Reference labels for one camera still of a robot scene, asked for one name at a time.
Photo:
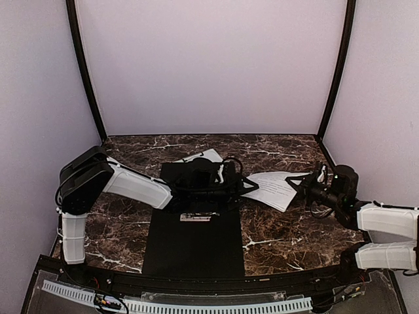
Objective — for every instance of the mint green clipboard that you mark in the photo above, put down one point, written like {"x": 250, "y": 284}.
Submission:
{"x": 210, "y": 154}

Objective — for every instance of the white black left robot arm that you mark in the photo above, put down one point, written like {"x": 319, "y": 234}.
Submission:
{"x": 85, "y": 179}

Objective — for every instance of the black frame post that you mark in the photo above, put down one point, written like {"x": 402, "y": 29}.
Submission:
{"x": 339, "y": 68}
{"x": 75, "y": 30}

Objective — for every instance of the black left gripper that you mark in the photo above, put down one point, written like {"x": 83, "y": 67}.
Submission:
{"x": 236, "y": 183}

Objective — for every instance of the blue file folder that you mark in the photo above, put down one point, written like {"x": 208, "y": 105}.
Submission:
{"x": 195, "y": 249}

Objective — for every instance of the white slotted cable duct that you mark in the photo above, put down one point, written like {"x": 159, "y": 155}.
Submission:
{"x": 153, "y": 302}

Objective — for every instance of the stapled text document stack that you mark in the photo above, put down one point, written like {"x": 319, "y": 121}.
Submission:
{"x": 273, "y": 190}

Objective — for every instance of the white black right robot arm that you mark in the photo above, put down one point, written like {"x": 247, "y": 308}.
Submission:
{"x": 392, "y": 229}

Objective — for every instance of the silver folder spring clip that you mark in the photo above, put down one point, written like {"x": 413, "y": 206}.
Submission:
{"x": 197, "y": 217}

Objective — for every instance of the black left frame post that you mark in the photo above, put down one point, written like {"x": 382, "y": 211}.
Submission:
{"x": 75, "y": 30}

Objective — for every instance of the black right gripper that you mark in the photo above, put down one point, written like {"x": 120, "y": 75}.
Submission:
{"x": 306, "y": 186}

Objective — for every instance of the black right frame post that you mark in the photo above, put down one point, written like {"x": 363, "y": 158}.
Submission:
{"x": 339, "y": 68}

